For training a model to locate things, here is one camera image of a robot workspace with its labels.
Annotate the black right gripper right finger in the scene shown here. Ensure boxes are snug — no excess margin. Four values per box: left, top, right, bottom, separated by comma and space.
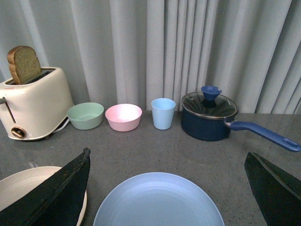
244, 152, 301, 226

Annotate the blue plate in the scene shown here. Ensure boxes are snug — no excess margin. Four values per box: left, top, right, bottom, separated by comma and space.
94, 172, 224, 226

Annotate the cream toaster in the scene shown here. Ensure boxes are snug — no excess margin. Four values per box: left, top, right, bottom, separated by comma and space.
0, 67, 74, 141

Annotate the brown bread slice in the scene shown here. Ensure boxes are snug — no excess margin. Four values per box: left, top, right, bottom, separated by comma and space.
7, 46, 42, 85

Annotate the white toaster cable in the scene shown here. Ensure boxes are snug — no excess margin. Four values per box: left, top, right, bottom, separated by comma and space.
50, 118, 71, 135

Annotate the grey curtain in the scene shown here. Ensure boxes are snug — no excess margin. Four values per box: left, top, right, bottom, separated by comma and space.
0, 0, 301, 114

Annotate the cream white plate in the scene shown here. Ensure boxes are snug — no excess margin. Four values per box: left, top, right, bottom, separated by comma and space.
0, 167, 87, 226

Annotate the green bowl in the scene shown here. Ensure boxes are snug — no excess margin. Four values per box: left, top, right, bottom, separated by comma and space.
67, 102, 104, 130

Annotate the light blue cup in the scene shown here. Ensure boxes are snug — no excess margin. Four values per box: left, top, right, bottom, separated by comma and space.
151, 98, 175, 130

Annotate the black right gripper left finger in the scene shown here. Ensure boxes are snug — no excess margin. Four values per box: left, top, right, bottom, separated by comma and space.
0, 148, 90, 226

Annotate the pink bowl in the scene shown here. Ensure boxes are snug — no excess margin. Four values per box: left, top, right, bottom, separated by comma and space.
105, 104, 143, 132

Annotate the dark blue saucepan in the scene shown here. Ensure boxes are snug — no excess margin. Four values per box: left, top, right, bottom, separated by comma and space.
181, 109, 301, 152

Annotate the glass pot lid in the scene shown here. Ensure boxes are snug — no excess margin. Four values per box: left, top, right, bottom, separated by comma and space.
182, 86, 238, 119

